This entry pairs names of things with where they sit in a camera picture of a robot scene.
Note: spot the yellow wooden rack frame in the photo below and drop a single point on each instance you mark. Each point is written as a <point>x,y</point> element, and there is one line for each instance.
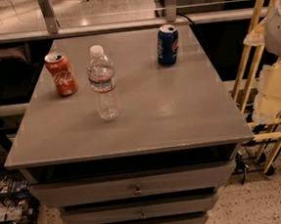
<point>266,136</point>

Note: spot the dark chair at left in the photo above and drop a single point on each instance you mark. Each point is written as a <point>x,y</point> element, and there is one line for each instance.
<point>17,76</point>

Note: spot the grey drawer cabinet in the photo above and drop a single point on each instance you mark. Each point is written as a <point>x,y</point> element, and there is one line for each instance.
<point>170,116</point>

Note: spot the middle grey drawer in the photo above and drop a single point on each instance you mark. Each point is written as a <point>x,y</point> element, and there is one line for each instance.
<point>140,210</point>

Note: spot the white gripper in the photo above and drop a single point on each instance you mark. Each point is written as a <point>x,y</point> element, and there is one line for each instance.
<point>279,33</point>

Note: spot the clear plastic water bottle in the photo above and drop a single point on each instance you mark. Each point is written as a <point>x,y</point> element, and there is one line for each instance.
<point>102,77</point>

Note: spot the blue Pepsi can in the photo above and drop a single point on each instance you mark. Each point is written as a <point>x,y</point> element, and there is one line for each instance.
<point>167,44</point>

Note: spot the metal window frame rail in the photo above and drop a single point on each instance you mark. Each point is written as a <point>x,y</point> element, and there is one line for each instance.
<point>22,20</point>

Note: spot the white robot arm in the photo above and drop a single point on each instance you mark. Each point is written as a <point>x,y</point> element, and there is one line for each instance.
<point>268,32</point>

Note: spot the black crate of items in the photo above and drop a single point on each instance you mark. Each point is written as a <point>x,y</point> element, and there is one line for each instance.
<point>17,205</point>

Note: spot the red Coca-Cola can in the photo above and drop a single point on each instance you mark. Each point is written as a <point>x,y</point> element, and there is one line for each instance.
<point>59,66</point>

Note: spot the top grey drawer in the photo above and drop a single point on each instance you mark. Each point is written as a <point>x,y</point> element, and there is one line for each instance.
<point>137,185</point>

